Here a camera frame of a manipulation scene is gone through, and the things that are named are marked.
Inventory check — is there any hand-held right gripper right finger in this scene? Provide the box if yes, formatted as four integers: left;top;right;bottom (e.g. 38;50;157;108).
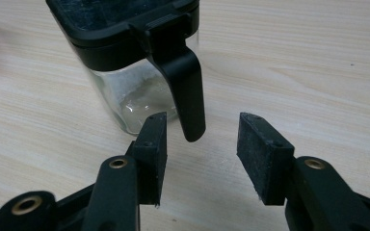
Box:
236;112;370;231

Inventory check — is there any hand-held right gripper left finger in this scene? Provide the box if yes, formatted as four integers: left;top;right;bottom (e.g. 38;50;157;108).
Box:
81;112;168;231

